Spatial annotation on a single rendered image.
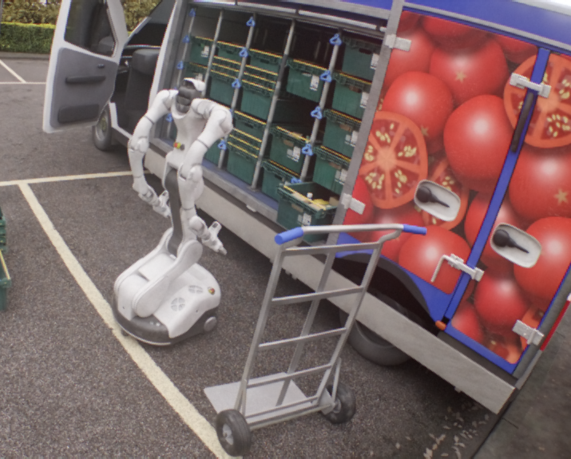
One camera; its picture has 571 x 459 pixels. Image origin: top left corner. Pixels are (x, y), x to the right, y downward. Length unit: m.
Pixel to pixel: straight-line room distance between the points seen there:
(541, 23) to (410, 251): 1.49
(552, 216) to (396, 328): 1.20
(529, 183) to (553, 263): 0.42
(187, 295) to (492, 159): 1.87
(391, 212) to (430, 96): 0.72
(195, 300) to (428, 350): 1.42
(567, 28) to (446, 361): 1.96
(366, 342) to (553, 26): 2.31
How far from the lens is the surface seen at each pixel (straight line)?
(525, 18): 2.50
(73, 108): 5.31
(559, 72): 2.40
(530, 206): 2.40
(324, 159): 3.18
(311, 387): 2.84
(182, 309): 2.70
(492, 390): 2.75
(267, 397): 2.67
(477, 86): 2.50
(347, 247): 1.97
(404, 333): 2.86
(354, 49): 3.12
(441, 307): 2.69
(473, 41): 2.55
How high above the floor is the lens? 1.85
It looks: 22 degrees down
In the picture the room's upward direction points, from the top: 14 degrees clockwise
